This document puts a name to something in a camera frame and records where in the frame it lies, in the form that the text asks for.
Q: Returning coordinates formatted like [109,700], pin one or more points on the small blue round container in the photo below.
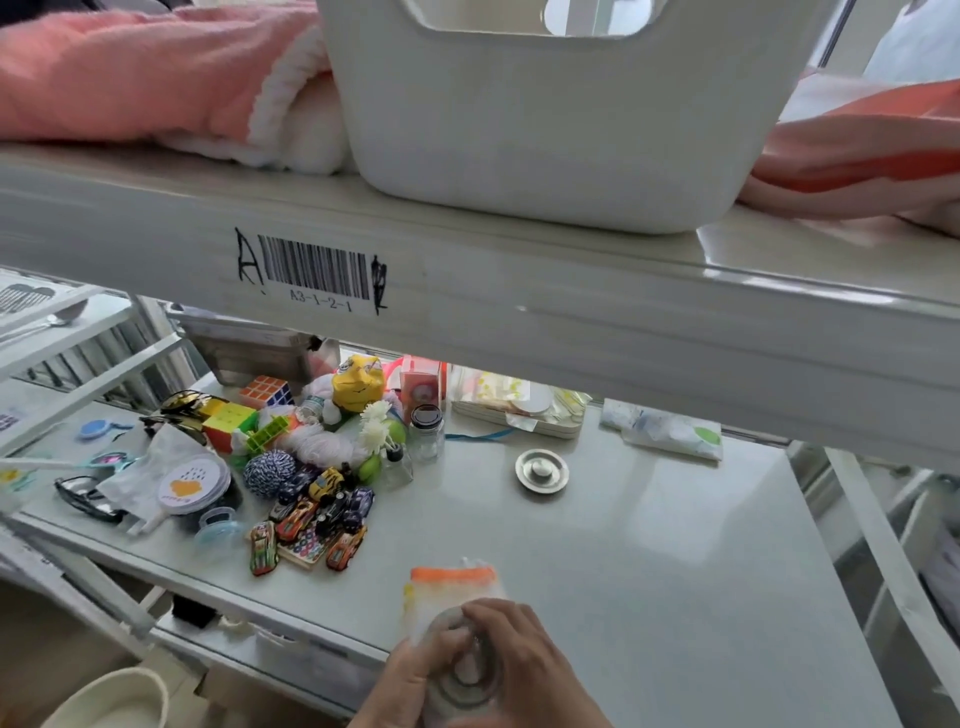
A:
[219,529]

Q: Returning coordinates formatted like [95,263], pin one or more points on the white plastic basket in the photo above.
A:
[540,127]

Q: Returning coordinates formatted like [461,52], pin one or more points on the stainless steel tin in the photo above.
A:
[240,349]

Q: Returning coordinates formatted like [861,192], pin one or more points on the white storage rack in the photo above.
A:
[900,585]

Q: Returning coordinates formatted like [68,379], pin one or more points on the white plastic bag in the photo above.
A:
[142,480]

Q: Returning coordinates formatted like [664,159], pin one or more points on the white metal shelf rack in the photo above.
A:
[600,315]

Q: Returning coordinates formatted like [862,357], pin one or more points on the white artificial flower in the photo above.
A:
[373,427]

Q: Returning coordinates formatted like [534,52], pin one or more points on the person's left fingers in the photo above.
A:
[446,645]

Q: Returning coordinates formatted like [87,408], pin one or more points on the white round bucket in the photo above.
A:
[112,701]

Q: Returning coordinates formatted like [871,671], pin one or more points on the green plastic toy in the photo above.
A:
[268,433]

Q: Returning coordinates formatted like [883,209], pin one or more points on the metal spoon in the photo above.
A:
[52,321]

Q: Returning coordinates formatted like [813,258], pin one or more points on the round tin with white lid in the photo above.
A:
[193,486]

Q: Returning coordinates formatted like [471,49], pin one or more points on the small bottle with black cap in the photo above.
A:
[396,465]

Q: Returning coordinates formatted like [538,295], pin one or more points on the blue ribbon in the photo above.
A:
[489,434]

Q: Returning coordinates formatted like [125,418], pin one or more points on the person's left hand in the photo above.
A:
[397,690]

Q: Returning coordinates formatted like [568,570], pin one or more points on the pink cardboard box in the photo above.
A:
[421,386]

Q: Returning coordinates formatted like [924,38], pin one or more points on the pile of toy cars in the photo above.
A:
[330,510]

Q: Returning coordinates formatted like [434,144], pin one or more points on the blue and white twine ball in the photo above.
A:
[268,474]

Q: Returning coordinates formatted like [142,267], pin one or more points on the black sunglasses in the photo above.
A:
[86,500]

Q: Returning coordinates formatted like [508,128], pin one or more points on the yellow plush toy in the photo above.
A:
[358,382]

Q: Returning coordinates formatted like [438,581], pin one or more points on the glass jar with black lid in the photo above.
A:
[426,433]

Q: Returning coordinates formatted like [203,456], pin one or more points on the round metal strainer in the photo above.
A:
[471,694]

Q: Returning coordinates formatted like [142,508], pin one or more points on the patterned toy card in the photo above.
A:
[304,551]

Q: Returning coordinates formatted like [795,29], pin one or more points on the white wipes packet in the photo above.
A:
[664,435]

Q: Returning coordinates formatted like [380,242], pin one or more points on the white mesh bath pouf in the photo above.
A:
[326,448]

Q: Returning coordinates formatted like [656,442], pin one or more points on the gold-rimmed sunglasses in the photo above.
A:
[184,406]

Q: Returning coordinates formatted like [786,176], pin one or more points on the person's right fingers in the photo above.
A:
[487,622]

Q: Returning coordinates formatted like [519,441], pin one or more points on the green ball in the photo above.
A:
[396,433]
[369,469]

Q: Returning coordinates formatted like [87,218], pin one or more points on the person's right hand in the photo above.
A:
[540,675]

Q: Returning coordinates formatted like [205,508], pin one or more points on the pink and orange cloth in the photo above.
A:
[855,161]

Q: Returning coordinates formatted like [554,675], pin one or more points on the colourful puzzle cube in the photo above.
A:
[266,391]

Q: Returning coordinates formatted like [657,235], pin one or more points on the pink fleece blanket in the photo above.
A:
[135,75]

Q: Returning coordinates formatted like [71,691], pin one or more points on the yellow puzzle cube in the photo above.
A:
[229,426]

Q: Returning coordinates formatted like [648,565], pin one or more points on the clear packet of white items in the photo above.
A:
[517,409]

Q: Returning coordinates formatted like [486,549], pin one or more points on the white side shelf rack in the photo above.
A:
[67,352]

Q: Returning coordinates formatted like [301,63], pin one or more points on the clear bag with orange zip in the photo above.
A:
[450,589]

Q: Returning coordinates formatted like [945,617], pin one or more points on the small blue round mirror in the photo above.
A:
[94,429]

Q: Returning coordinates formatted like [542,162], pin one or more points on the barcode label sticker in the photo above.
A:
[315,271]

